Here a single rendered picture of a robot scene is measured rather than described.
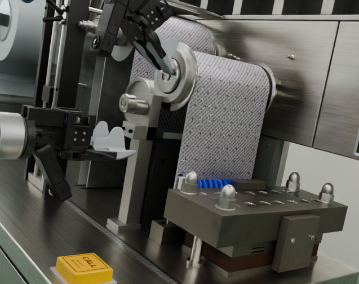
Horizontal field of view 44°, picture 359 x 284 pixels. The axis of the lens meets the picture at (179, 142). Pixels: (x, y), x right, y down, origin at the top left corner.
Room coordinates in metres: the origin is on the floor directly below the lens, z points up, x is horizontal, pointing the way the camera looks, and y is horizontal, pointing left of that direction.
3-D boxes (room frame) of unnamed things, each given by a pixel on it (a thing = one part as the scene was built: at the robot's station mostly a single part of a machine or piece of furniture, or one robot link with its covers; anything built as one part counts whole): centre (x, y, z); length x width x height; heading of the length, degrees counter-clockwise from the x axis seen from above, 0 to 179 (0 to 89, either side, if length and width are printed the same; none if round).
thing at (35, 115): (0.76, 0.21, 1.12); 0.12 x 0.08 x 0.09; 129
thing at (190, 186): (0.87, -0.04, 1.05); 0.04 x 0.04 x 0.04
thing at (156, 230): (1.01, -0.10, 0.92); 0.28 x 0.04 x 0.04; 129
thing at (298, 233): (0.88, -0.27, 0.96); 0.10 x 0.03 x 0.11; 129
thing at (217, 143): (1.01, -0.10, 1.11); 0.23 x 0.01 x 0.18; 129
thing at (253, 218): (0.94, -0.20, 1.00); 0.40 x 0.16 x 0.06; 129
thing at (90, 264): (0.71, 0.12, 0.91); 0.07 x 0.07 x 0.02; 39
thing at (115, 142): (0.80, 0.11, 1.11); 0.09 x 0.03 x 0.06; 120
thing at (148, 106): (0.98, 0.09, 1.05); 0.06 x 0.05 x 0.31; 129
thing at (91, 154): (0.78, 0.15, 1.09); 0.09 x 0.05 x 0.02; 120
